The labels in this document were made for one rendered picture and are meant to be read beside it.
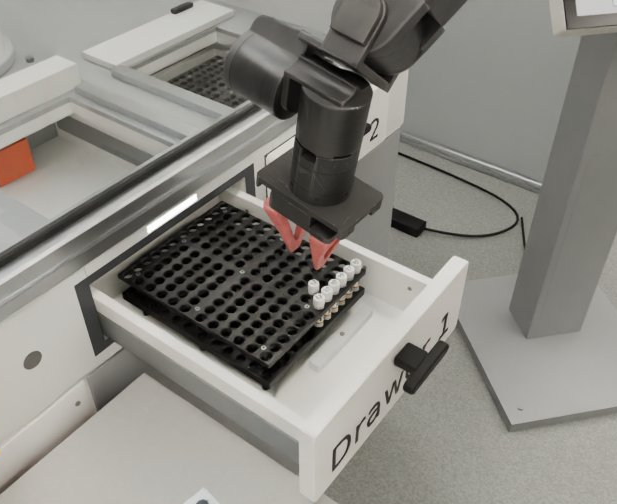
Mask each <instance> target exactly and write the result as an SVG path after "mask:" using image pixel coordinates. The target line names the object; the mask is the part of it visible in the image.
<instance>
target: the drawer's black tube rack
mask: <svg viewBox="0 0 617 504"><path fill-rule="evenodd" d="M222 207H227V208H226V209H220V208H222ZM216 212H218V213H220V214H217V215H214V214H213V213H216ZM232 212H237V214H231V213H232ZM244 217H247V218H249V219H246V220H243V219H242V218H244ZM206 218H212V219H211V220H205V219H206ZM229 218H230V219H229ZM201 223H202V224H204V225H202V226H197V225H198V224H201ZM235 223H241V225H236V224H235ZM253 223H260V224H258V225H253ZM247 228H251V229H252V230H250V231H248V230H246V229H247ZM265 228H270V229H271V230H263V229H265ZM191 229H196V231H194V232H190V231H189V230H191ZM278 233H279V232H278V230H277V229H276V227H275V226H274V225H272V224H270V223H268V222H265V221H263V220H261V219H259V218H257V217H255V216H253V215H251V214H249V213H247V212H245V211H243V210H240V209H238V208H236V207H234V206H232V205H230V204H228V203H226V202H224V201H221V202H219V203H218V204H216V205H215V206H213V207H212V208H211V209H209V210H208V211H206V212H205V213H204V214H202V215H201V216H199V217H198V218H196V219H195V220H194V221H192V222H191V223H189V224H188V225H187V226H185V227H184V228H182V229H181V230H180V231H178V232H177V233H175V234H174V235H172V236H171V237H170V238H168V239H167V240H165V241H164V242H163V243H161V244H160V245H158V246H157V247H155V248H154V249H153V250H151V251H150V252H148V253H147V254H146V255H144V256H143V257H141V258H140V259H139V260H137V261H136V262H134V263H133V264H131V265H130V266H129V267H127V268H126V269H124V270H123V271H122V272H120V273H119V274H117V275H118V278H119V279H120V280H122V281H124V282H125V283H127V284H129V285H130V287H129V288H128V289H126V290H125V291H124V292H122V295H123V299H124V300H126V301H128V302H129V303H131V304H132V305H134V306H136V307H137V308H139V309H141V310H142V311H143V315H144V316H148V315H150V316H152V317H153V318H155V319H157V320H158V321H160V322H162V323H163V324H165V325H166V326H168V327H170V328H171V329H173V330H174V331H176V332H178V333H179V334H181V335H182V336H184V337H186V338H187V339H189V340H191V341H192V342H194V343H195V344H197V345H199V347H200V350H201V351H205V350H207V351H208V352H210V353H212V354H213V355H215V356H216V357H218V358H220V359H221V360H223V361H224V362H226V363H228V364H229V365H231V366H233V367H234V368H236V369H237V370H239V371H241V372H242V373H244V374H245V375H247V376H249V377H250V378H252V379H254V380H255V381H257V382H258V383H260V384H262V388H263V390H269V389H271V388H272V387H273V386H274V385H275V384H276V383H277V382H278V381H279V380H280V379H281V378H282V377H283V376H284V375H285V374H286V373H287V372H288V371H289V370H290V369H291V368H292V367H293V366H294V365H295V364H296V363H297V362H298V361H299V360H300V359H301V358H302V357H303V356H304V355H305V354H306V353H307V352H308V351H309V350H310V349H311V348H312V347H313V346H314V345H315V344H316V343H317V342H318V341H319V340H320V339H321V338H322V337H323V336H324V335H325V334H326V333H327V331H328V330H329V329H330V328H331V327H332V326H333V325H334V324H335V323H336V322H337V321H338V320H339V319H340V318H341V317H342V316H343V315H344V314H345V313H346V312H347V311H348V310H349V309H350V308H351V307H352V306H353V305H354V304H355V303H356V302H357V301H358V300H359V299H360V298H361V297H362V296H363V295H364V291H365V288H364V287H362V286H360V285H359V290H358V291H356V292H354V291H352V297H351V298H345V304H344V305H338V311H337V312H335V313H333V312H331V318H330V319H329V320H323V326H322V327H316V326H314V325H313V326H312V327H311V328H310V329H309V330H308V331H307V332H306V333H305V334H304V335H303V336H302V337H301V338H300V339H299V340H298V341H297V342H296V343H295V344H294V345H293V346H292V347H291V348H290V349H289V350H288V351H287V352H286V353H285V354H284V355H283V356H282V357H281V358H280V359H279V360H278V361H277V362H276V363H275V364H273V365H272V366H271V367H270V368H269V369H268V368H267V367H265V366H263V365H262V364H260V363H258V362H257V361H255V357H254V356H255V355H257V354H258V353H259V352H260V351H261V350H265V349H266V345H267V344H268V343H269V342H270V341H271V340H272V339H273V338H274V337H276V336H277V335H278V334H279V333H280V332H281V331H282V330H283V329H284V328H285V327H286V326H287V325H288V324H289V323H290V322H291V321H292V320H293V319H294V318H296V317H297V316H298V315H299V314H300V313H301V312H302V311H303V310H304V309H305V308H310V306H309V304H310V303H311V302H312V301H313V297H314V295H311V294H309V292H308V282H309V281H310V280H317V281H318V282H319V292H318V294H321V289H322V288H323V287H325V286H328V283H329V281H330V280H332V279H336V275H337V274H335V273H333V272H332V271H339V272H343V269H344V267H339V266H338V265H340V264H344V265H346V266H348V265H350V263H351V262H349V261H347V260H345V259H343V258H341V257H339V256H336V255H334V254H331V256H330V257H329V258H332V259H334V260H333V261H327V262H326V263H325V264H324V265H326V266H327V267H325V268H323V267H321V268H320V269H318V270H316V269H314V265H313V261H312V262H311V261H309V260H307V259H309V258H311V259H312V254H311V248H310V243H309V242H307V241H305V240H303V239H302V242H301V244H300V246H299V247H298V248H297V249H296V250H294V251H293V252H292V253H291V252H289V250H288V249H286V247H287V246H286V244H285V242H284V240H283V238H282V237H281V236H275V234H278ZM257 234H263V236H258V235H257ZM183 235H188V237H185V238H182V237H181V236H183ZM270 239H273V240H275V241H274V242H271V241H269V240H270ZM171 243H177V245H174V246H170V244H171ZM304 246H307V247H309V249H302V247H304ZM163 249H168V251H166V252H161V250H163ZM297 252H299V253H302V255H297V254H295V253H297ZM155 255H159V256H160V257H158V258H152V257H153V256H155ZM145 262H151V263H150V264H148V265H143V263H145ZM137 268H141V269H142V270H140V271H134V270H135V269H137ZM127 275H133V276H132V277H131V278H124V277H125V276H127ZM309 299H310V301H309ZM310 309H312V308H310ZM312 310H313V311H315V312H317V311H316V310H314V309H312ZM317 313H319V312H317ZM319 314H321V313H319Z"/></svg>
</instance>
